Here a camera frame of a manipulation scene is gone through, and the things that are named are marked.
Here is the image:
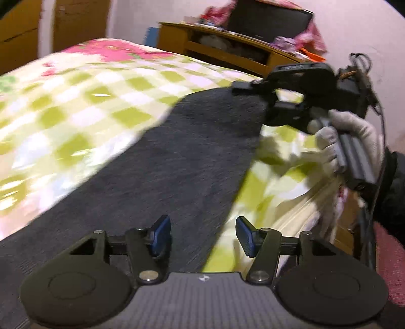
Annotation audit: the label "wooden bed frame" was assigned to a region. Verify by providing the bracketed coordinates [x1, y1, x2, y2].
[332, 187, 365, 257]

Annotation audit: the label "wooden door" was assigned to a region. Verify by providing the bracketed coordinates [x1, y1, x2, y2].
[52, 0, 110, 53]

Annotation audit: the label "dark grey checked pants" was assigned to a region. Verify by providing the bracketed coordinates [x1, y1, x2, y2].
[0, 86, 269, 329]

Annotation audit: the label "orange object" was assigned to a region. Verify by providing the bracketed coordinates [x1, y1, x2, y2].
[300, 47, 326, 63]

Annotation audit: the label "pink floral cloth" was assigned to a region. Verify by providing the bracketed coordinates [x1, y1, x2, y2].
[202, 0, 327, 54]

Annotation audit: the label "person's pink clothing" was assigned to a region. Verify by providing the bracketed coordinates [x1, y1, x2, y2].
[375, 221, 405, 306]

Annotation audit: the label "black cable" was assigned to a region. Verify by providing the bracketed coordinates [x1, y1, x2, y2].
[349, 52, 388, 269]

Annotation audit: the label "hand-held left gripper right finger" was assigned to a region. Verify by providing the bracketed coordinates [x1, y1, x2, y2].
[236, 216, 338, 284]

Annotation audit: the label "wooden wardrobe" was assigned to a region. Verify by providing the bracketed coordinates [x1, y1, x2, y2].
[0, 0, 44, 76]

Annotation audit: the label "person's right forearm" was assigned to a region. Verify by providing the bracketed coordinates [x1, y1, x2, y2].
[373, 148, 405, 229]

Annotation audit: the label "blue foam mat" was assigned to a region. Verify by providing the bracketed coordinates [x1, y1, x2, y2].
[145, 27, 160, 47]

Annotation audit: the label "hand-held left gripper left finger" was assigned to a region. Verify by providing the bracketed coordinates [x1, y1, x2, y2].
[68, 214, 173, 284]

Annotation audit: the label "printed checked blanket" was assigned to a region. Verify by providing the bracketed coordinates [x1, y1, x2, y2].
[0, 38, 358, 273]

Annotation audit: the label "wooden TV stand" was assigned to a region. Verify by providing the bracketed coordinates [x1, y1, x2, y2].
[157, 22, 305, 78]

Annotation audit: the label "black television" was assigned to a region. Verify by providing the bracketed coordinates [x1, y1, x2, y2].
[227, 0, 314, 44]

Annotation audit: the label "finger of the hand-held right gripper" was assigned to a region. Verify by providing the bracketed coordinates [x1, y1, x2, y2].
[232, 80, 276, 96]
[264, 96, 314, 131]

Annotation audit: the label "person's right hand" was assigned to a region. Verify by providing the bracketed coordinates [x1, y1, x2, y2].
[308, 109, 386, 178]

